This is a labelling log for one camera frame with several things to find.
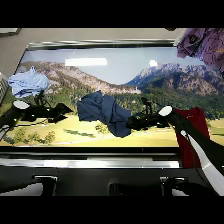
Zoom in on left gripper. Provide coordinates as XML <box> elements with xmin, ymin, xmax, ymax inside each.
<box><xmin>42</xmin><ymin>102</ymin><xmax>74</xmax><ymax>124</ymax></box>

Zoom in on purple patterned garment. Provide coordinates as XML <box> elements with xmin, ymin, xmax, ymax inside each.
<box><xmin>176</xmin><ymin>27</ymin><xmax>224</xmax><ymax>80</ymax></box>

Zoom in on silver frame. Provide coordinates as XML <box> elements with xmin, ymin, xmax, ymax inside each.
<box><xmin>0</xmin><ymin>151</ymin><xmax>224</xmax><ymax>197</ymax></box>

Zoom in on red garment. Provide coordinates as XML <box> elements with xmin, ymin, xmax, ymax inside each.
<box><xmin>172</xmin><ymin>106</ymin><xmax>212</xmax><ymax>170</ymax></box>

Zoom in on dark blue T-shirt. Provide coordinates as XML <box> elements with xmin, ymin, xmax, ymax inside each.
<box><xmin>76</xmin><ymin>90</ymin><xmax>135</xmax><ymax>139</ymax></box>

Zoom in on light blue garment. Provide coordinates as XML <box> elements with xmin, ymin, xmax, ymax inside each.
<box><xmin>7</xmin><ymin>65</ymin><xmax>51</xmax><ymax>99</ymax></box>

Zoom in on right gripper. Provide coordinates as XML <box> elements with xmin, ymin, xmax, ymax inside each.
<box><xmin>126</xmin><ymin>113</ymin><xmax>158</xmax><ymax>132</ymax></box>

